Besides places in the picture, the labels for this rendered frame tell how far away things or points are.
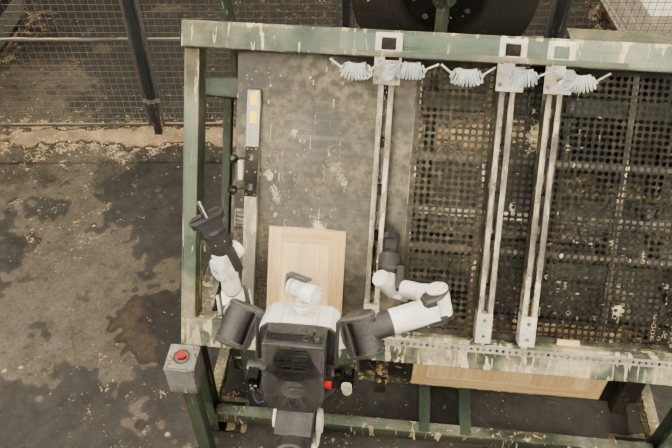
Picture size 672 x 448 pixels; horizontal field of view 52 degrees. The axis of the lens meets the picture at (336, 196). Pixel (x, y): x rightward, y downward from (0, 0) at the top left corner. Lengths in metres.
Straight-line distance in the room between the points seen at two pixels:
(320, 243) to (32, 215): 2.63
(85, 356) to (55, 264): 0.75
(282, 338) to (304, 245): 0.65
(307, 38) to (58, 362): 2.37
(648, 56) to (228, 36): 1.53
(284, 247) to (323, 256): 0.16
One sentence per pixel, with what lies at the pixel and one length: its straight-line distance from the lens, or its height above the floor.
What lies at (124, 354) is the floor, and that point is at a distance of 4.03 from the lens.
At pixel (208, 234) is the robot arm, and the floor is 1.53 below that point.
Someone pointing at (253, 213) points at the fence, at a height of 1.29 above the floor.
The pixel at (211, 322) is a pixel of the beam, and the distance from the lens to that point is 2.92.
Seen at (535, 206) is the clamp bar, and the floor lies 1.40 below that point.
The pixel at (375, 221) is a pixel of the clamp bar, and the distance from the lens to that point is 2.71.
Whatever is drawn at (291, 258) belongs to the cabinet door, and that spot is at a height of 1.12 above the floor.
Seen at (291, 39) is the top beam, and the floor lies 1.89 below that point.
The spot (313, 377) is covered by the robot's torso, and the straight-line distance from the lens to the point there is 2.25.
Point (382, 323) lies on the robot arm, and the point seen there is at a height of 1.36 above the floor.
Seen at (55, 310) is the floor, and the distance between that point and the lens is 4.34.
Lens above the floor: 3.24
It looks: 44 degrees down
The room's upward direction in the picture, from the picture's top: straight up
